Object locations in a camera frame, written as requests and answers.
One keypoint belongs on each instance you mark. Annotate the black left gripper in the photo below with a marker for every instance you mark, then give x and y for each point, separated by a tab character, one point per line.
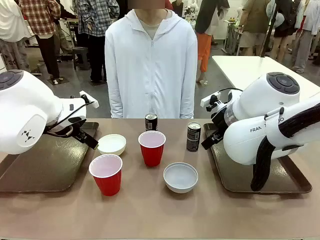
65	130

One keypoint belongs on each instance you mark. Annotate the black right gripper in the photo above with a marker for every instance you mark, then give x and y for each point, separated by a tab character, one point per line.
219	122

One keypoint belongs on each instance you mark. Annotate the cream plastic bowl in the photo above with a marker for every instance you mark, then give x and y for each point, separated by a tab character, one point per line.
111	145

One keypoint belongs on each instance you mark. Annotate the red plastic cup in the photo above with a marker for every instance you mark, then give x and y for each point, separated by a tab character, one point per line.
107	178
152	155

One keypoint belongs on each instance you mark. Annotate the black drink can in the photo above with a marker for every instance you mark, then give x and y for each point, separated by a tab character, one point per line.
151	123
193	137

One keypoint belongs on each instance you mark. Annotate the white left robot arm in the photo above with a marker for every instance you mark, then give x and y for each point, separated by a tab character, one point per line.
27	110

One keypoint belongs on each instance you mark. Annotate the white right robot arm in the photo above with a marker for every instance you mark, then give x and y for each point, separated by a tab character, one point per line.
260	125

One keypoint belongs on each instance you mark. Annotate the person's right forearm white sleeve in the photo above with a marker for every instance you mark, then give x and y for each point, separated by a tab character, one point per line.
115	100

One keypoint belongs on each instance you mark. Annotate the person's left forearm white sleeve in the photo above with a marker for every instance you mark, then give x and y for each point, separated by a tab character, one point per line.
188	100

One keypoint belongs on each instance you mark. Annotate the brown plastic tray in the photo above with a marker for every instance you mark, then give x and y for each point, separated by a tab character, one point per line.
47	165
240	177

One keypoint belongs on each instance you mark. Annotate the white plastic bowl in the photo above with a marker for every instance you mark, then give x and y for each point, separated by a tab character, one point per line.
180	178

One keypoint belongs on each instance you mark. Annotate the white table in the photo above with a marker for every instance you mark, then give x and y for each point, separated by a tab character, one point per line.
245	67

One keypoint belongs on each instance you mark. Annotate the black stool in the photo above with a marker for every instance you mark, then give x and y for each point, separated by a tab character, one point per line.
80	57

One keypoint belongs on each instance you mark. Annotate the person in white hoodie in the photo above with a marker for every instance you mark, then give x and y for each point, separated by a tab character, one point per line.
150	70

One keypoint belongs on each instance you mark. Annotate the bystander in orange trousers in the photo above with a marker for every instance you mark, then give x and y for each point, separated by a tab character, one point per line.
207	37

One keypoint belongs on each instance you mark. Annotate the metal cart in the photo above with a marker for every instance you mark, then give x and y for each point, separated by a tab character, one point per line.
232	35

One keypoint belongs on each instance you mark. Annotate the bystander in grey plaid shirt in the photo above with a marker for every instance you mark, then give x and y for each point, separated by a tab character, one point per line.
96	25

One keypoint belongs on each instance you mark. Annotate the bystander in khaki shorts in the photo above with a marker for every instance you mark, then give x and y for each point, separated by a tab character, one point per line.
253	25

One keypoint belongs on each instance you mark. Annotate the bystander in red plaid shirt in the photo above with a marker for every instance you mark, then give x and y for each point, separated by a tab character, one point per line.
41	22

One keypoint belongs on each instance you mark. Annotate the bystander in black skirt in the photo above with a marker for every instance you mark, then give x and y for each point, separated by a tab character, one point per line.
283	27

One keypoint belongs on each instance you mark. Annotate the bystander in white shirt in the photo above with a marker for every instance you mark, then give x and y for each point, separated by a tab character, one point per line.
11	27

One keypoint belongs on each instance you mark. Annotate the bystander in grey trousers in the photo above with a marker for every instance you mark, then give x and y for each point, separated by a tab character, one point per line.
306	37

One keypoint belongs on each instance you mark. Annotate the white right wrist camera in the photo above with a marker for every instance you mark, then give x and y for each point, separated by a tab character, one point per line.
209	100

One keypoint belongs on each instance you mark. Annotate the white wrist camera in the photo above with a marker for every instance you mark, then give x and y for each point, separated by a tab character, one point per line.
89	100
209	100

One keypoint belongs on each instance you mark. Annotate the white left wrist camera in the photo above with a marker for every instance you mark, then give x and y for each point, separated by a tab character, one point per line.
89	100

